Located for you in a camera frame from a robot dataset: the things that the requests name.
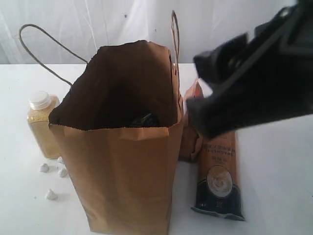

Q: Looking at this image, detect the large brown paper bag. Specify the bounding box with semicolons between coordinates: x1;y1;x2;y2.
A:
19;9;184;227

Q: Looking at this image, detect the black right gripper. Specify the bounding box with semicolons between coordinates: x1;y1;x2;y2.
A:
186;0;313;139

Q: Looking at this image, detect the brown pouch with orange label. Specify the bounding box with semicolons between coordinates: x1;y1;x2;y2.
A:
179;78;203;162

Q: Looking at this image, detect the clear can with brown contents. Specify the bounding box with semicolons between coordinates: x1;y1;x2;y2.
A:
129;113;159;128

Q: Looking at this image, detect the white backdrop curtain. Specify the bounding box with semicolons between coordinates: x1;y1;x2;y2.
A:
0;0;294;64

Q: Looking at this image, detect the yellow grain bottle white cap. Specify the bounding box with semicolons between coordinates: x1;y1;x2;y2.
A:
27;91;61;159

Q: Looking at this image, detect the spaghetti packet with Italian flag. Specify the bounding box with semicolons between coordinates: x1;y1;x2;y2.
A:
191;131;245;221

